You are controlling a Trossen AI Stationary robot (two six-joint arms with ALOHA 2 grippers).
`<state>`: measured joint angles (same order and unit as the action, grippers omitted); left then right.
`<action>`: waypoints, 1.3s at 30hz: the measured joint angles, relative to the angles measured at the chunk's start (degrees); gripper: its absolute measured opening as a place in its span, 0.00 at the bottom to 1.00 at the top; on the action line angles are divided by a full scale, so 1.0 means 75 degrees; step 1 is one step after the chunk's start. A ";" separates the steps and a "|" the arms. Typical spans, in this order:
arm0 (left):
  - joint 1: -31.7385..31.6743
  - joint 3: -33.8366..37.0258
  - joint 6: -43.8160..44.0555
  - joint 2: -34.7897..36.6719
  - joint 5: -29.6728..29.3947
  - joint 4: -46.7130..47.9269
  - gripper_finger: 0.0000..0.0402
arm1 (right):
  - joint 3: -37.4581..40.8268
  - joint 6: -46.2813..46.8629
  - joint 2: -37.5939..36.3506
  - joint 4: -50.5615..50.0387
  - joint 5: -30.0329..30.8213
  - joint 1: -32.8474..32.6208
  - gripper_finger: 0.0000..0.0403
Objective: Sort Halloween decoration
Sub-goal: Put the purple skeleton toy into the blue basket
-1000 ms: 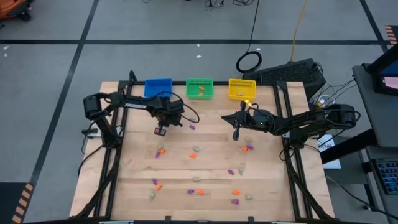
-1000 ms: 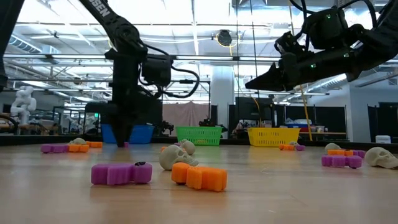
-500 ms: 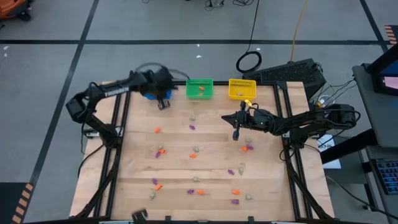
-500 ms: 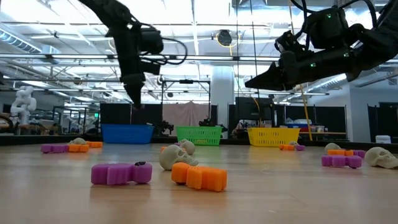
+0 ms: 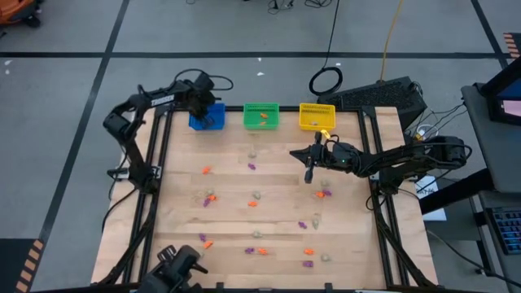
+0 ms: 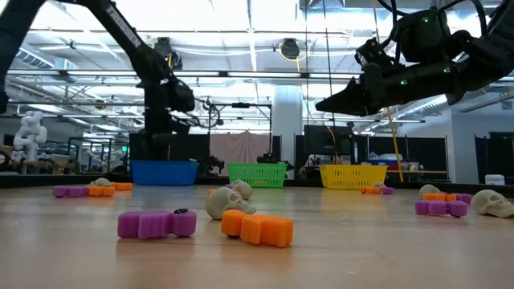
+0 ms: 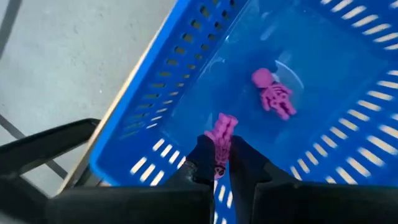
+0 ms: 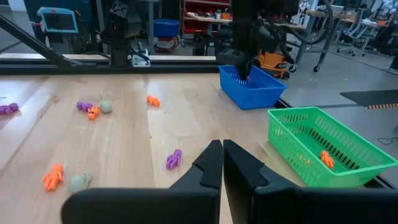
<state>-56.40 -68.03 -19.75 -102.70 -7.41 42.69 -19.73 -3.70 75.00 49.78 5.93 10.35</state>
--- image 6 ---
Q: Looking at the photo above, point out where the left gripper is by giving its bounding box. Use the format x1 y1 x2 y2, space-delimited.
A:
142 114 192 140

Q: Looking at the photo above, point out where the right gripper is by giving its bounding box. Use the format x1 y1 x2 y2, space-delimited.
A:
316 63 443 118

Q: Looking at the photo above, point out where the blue plastic basket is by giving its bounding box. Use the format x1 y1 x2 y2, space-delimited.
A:
130 160 201 187

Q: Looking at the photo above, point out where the orange toy block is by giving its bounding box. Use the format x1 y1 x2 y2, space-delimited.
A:
88 185 116 197
220 209 295 248
422 192 458 202

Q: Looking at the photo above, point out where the purple toy block front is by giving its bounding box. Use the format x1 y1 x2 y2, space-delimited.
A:
116 208 198 241

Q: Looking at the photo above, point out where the purple toy block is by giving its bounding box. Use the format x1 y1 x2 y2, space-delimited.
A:
116 208 198 241
414 199 469 219

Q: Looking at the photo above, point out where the orange toy block front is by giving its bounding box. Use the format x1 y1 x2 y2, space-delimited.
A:
220 209 295 248

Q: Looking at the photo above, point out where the large black screen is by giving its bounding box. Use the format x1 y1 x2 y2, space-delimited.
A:
303 124 357 164

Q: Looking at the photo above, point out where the yellow plastic basket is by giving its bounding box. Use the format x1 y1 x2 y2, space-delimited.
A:
320 164 389 190

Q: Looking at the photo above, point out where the pink curtain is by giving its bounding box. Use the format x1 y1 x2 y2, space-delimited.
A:
210 132 274 165

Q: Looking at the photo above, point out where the green plastic basket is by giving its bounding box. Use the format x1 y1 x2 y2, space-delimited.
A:
226 162 288 189

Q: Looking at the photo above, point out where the yellow hanging cable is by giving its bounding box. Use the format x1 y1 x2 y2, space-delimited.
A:
385 107 405 182

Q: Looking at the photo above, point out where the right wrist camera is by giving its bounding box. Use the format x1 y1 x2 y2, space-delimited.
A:
354 39 397 75

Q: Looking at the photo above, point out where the black gantry frame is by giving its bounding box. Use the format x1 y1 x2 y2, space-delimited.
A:
206 101 274 164

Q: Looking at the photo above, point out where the black ceiling cable reel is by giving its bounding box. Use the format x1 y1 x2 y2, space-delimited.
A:
279 38 302 61
153 36 184 70

